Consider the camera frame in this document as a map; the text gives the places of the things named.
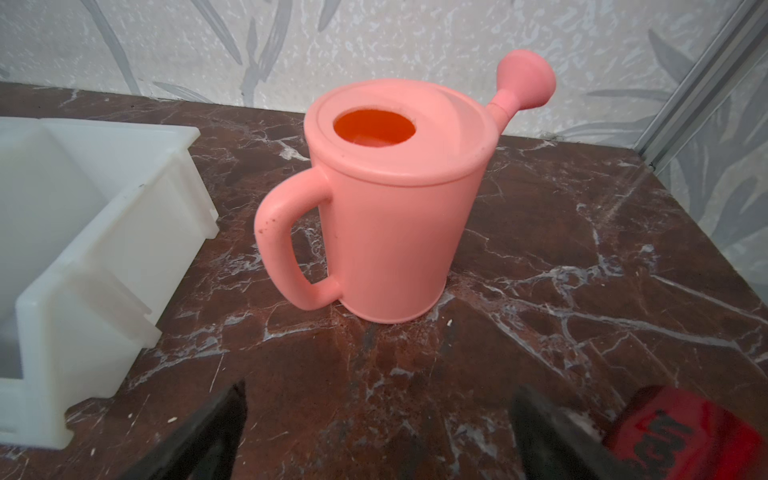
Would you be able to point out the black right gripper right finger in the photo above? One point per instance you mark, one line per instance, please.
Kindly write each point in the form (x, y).
(552, 446)

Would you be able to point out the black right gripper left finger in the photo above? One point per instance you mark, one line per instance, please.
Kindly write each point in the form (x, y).
(205, 446)

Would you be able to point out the white right sorting bin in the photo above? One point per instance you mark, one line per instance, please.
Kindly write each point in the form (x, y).
(100, 222)

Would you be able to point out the pink toy watering can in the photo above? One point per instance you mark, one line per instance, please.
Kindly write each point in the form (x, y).
(375, 221)

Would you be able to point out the red handled tool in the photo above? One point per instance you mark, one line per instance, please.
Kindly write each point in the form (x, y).
(670, 433)

